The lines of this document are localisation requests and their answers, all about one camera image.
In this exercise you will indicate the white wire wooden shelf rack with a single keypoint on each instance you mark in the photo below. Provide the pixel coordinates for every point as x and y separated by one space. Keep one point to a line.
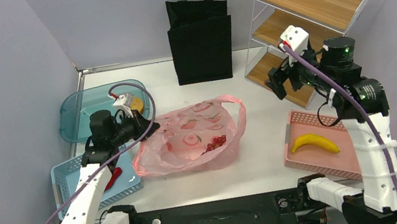
321 19

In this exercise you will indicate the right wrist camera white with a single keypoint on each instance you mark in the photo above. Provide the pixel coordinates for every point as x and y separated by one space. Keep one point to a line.
296 38

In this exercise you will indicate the pink plastic grocery bag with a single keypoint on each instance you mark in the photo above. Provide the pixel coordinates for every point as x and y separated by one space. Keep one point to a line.
177 145

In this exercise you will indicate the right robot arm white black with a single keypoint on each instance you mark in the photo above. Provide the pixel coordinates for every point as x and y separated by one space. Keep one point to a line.
362 108

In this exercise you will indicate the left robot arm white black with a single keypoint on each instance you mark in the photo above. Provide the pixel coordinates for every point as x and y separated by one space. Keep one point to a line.
102 150

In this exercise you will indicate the red chili pepper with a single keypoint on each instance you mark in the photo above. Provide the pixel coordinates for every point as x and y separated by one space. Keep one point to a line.
115 175

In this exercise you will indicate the red grape bunch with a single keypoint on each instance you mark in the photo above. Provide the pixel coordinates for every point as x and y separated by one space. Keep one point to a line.
216 142

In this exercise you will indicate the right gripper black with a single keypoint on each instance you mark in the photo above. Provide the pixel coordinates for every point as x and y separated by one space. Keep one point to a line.
278 76

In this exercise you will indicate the brown bread slice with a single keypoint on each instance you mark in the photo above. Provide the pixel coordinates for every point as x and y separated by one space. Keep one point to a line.
137 104

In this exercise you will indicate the black fabric grocery bag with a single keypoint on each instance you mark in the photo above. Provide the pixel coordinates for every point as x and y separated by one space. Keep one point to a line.
200 40

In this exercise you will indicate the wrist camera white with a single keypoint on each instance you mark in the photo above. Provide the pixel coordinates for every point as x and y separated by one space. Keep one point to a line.
296 38
124 103

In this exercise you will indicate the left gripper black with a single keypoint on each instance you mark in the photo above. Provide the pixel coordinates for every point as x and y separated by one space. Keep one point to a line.
140 124

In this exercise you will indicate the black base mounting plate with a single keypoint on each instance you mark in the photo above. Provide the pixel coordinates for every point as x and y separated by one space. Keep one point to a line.
292 206

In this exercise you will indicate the yellow banana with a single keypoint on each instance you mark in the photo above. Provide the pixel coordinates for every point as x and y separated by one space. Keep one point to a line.
314 140

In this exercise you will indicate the blue perforated plastic basket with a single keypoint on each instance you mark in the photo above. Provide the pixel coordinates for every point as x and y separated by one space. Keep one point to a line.
65 178

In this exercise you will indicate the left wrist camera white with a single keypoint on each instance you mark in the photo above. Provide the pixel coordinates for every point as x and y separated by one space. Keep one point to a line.
124 103

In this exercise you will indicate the pink perforated plastic basket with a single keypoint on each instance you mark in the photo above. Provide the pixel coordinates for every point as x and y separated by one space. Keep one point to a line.
343 164

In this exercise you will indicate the teal transparent plastic tray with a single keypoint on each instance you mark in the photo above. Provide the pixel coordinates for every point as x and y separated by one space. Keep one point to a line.
77 108

